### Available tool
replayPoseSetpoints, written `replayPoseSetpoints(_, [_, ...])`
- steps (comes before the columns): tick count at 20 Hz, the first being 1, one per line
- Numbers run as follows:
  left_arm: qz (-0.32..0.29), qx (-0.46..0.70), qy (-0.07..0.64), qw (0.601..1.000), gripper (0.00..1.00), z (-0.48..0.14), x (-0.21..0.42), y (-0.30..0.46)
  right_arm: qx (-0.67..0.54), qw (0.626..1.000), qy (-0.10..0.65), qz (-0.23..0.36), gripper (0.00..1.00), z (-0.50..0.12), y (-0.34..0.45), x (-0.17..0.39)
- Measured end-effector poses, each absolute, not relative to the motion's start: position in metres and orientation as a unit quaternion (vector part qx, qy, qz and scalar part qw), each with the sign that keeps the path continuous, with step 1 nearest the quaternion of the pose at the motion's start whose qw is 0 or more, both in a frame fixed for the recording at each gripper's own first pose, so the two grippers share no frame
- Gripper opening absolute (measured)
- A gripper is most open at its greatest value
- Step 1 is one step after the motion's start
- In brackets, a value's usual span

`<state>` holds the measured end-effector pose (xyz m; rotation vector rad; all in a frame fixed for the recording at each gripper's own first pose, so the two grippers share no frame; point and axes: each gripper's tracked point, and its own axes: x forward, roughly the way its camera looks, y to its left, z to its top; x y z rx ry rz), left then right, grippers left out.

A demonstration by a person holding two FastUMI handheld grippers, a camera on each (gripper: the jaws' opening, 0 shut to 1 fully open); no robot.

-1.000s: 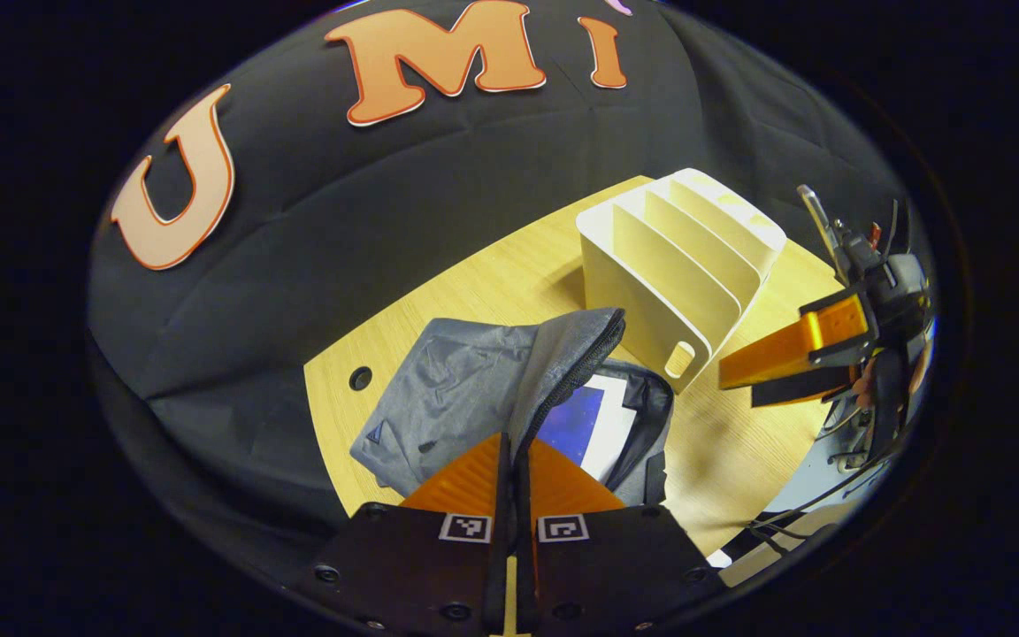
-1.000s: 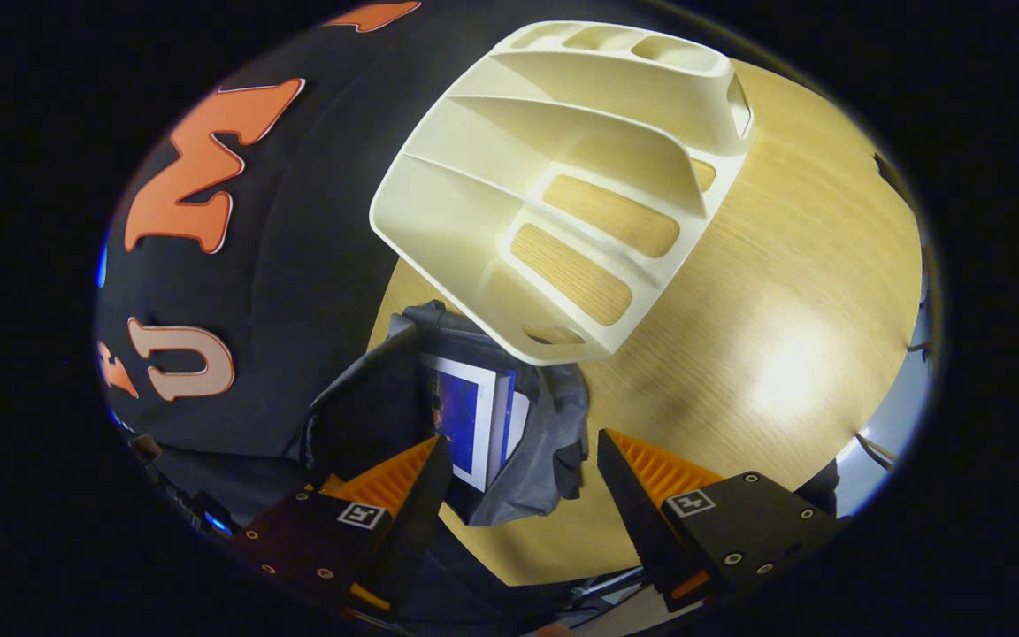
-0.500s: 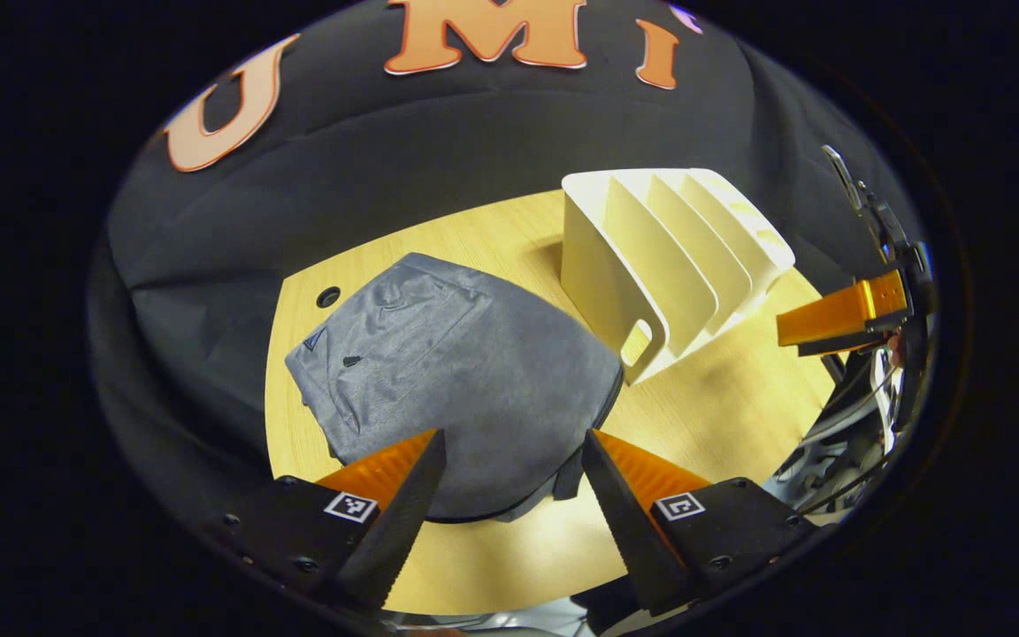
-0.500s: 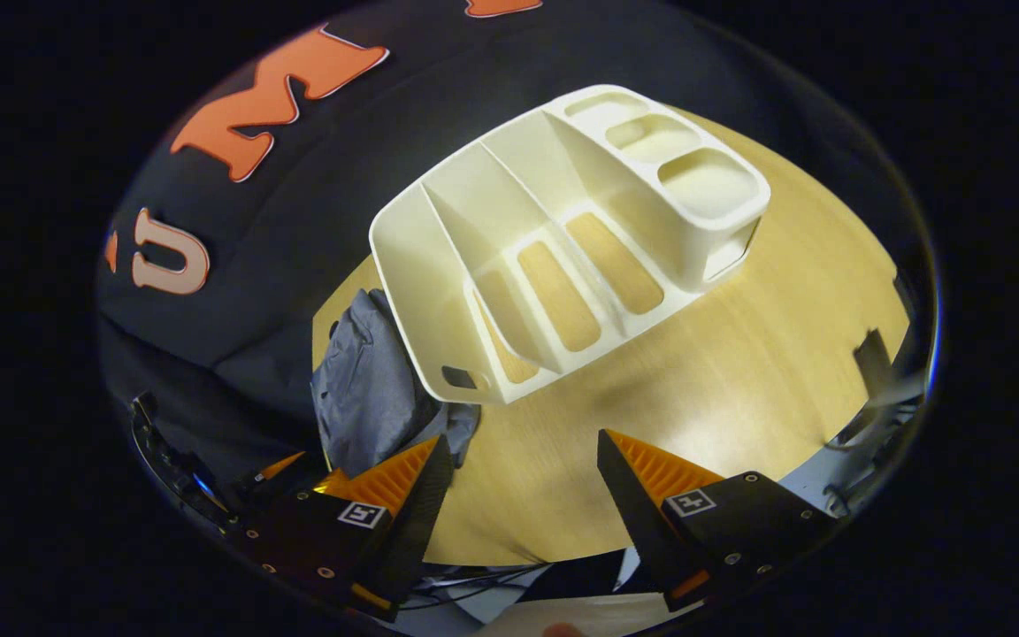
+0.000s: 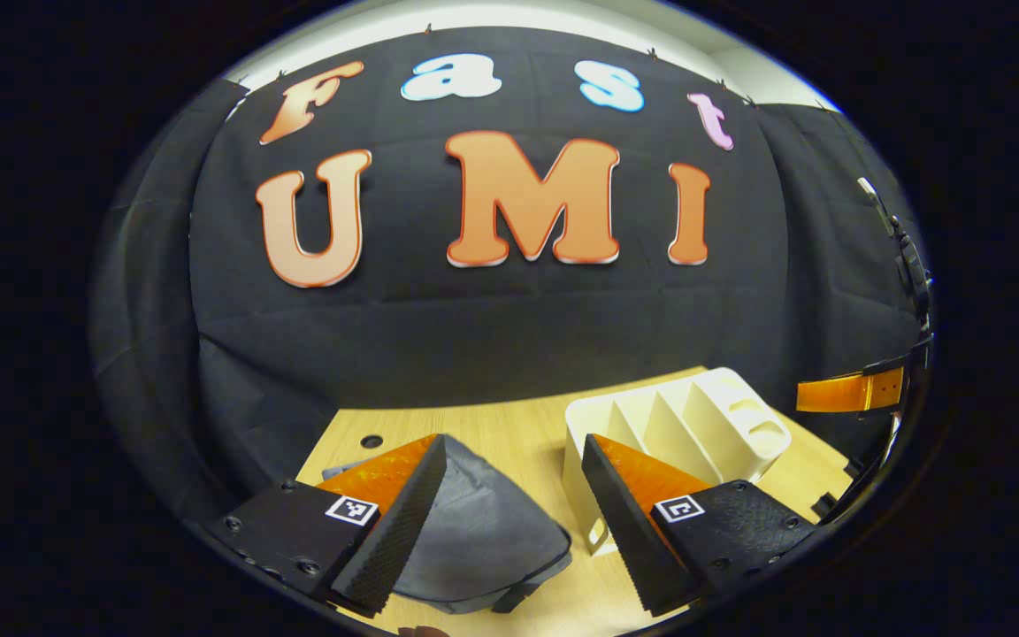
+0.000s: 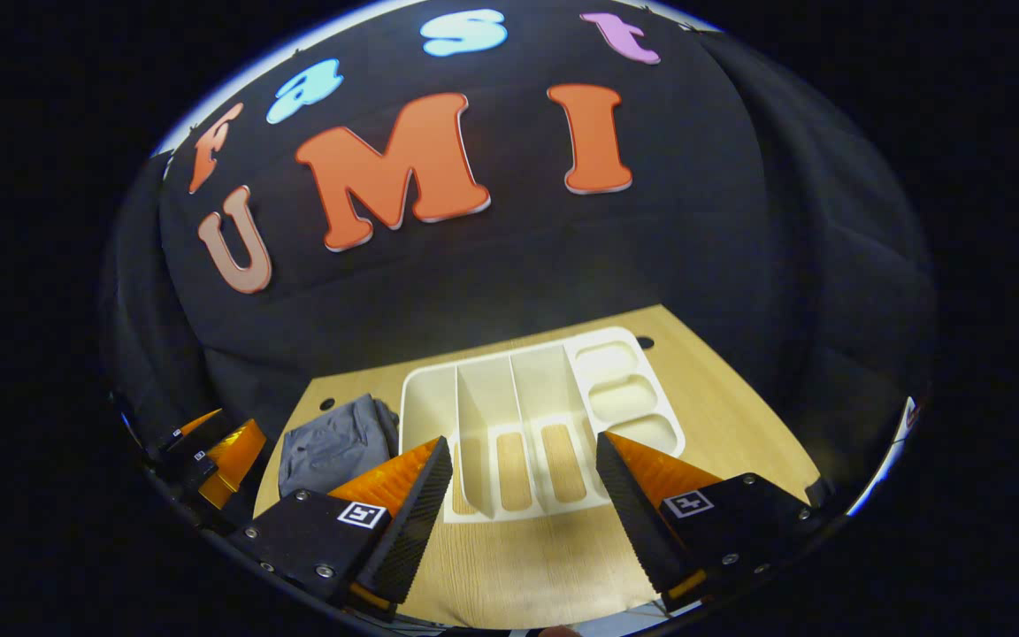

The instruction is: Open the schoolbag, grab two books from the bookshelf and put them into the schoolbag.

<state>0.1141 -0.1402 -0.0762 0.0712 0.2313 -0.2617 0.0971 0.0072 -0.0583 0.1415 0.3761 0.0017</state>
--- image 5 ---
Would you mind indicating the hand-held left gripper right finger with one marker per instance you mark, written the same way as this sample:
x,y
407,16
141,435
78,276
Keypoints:
x,y
624,522

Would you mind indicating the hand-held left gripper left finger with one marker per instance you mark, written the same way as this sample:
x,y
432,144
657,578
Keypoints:
x,y
399,522

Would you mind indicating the white bookshelf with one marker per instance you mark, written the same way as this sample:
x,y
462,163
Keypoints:
x,y
651,425

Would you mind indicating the black backdrop cloth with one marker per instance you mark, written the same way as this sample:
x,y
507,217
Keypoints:
x,y
474,318

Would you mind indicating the grey schoolbag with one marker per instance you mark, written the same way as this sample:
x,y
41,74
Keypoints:
x,y
483,522

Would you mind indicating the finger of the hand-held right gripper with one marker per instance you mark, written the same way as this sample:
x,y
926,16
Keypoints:
x,y
850,392

